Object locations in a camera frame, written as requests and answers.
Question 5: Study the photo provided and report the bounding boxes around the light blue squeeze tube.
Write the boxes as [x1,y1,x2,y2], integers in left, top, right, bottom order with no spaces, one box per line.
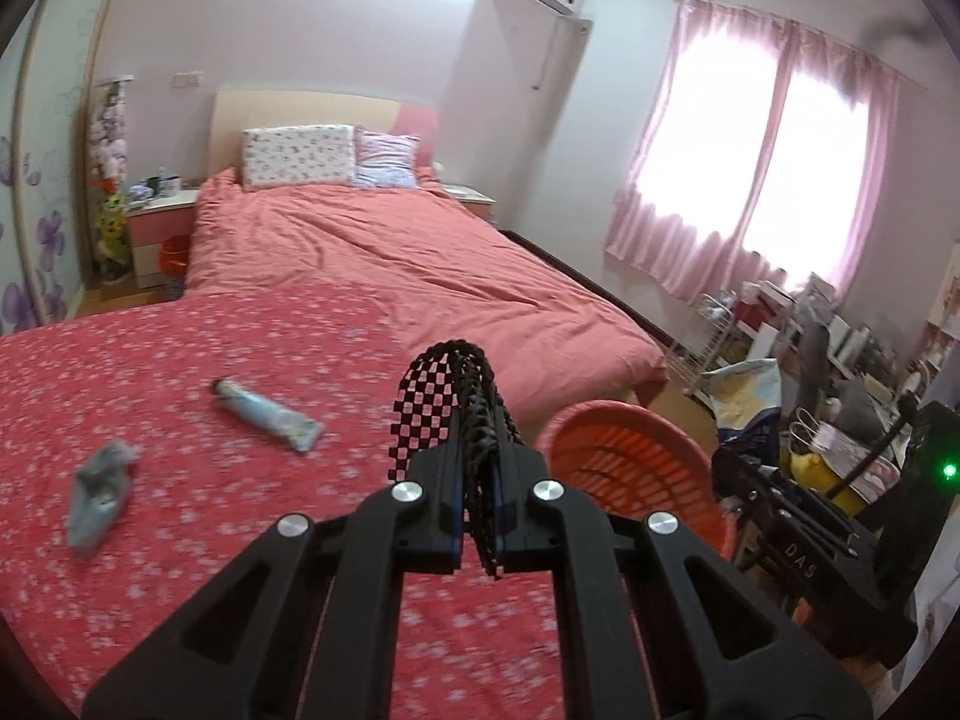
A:
[211,378,325,453]

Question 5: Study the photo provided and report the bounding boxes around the grey sock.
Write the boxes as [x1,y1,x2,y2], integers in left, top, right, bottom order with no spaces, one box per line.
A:
[66,439,142,560]

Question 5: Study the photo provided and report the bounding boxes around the small wooden nightstand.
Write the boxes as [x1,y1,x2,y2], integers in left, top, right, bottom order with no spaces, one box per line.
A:
[438,183,498,227]

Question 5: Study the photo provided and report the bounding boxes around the pink curtain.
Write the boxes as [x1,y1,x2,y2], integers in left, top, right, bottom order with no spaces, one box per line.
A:
[603,0,902,307]

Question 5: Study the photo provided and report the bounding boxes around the white floral pillow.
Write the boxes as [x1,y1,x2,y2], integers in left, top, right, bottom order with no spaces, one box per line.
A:
[240,123,358,191]

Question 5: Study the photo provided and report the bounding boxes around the black checkered mesh band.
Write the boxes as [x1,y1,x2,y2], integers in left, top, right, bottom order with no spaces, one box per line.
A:
[387,340,526,580]

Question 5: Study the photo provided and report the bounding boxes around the small red bin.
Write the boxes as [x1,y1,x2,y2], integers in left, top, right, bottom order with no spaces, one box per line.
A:
[160,234,190,295]

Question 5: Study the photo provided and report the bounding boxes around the pink duvet bed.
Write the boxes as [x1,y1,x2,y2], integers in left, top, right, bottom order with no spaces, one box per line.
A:
[183,167,670,432]

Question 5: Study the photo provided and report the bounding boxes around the pink striped pillow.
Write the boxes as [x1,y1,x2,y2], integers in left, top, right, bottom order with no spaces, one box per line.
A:
[354,129,422,190]

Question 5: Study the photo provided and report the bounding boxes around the pink and white nightstand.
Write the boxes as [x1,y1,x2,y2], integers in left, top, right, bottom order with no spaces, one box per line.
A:
[124,187,199,290]

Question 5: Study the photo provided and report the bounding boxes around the hanging stuffed toys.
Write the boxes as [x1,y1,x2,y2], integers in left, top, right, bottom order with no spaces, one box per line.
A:
[87,76,134,284]

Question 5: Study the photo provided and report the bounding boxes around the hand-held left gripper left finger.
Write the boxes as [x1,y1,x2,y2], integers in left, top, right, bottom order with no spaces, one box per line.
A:
[82,420,466,720]

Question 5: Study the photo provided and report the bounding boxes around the flower-print sliding wardrobe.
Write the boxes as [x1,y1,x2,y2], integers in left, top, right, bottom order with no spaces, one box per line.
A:
[0,0,132,338]

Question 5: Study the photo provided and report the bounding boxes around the white wire rack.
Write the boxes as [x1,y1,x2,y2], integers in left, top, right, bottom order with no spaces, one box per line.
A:
[666,291,737,400]

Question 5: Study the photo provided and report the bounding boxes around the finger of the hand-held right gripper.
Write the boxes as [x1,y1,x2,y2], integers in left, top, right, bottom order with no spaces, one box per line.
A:
[711,448,857,557]

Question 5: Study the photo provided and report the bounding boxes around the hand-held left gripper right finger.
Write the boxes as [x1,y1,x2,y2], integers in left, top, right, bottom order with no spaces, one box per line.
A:
[491,442,875,720]

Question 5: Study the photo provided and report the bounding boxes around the blue and white sack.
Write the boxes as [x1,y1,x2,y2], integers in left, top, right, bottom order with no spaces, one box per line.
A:
[707,358,782,445]

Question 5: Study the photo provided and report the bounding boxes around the cluttered desk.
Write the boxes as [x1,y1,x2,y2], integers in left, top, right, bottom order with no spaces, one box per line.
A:
[733,240,960,518]

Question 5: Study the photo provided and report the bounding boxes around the orange plastic basket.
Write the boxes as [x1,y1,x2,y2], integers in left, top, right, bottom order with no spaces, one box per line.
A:
[536,399,740,563]

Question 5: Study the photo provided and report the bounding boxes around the cream and pink headboard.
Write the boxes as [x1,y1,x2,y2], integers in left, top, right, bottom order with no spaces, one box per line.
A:
[208,88,440,182]

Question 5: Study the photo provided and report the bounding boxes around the red floral tablecloth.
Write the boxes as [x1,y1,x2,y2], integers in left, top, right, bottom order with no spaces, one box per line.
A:
[0,289,575,720]

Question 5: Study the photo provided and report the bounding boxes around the yellow bag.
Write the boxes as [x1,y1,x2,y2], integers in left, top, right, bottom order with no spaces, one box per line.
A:
[778,448,835,497]

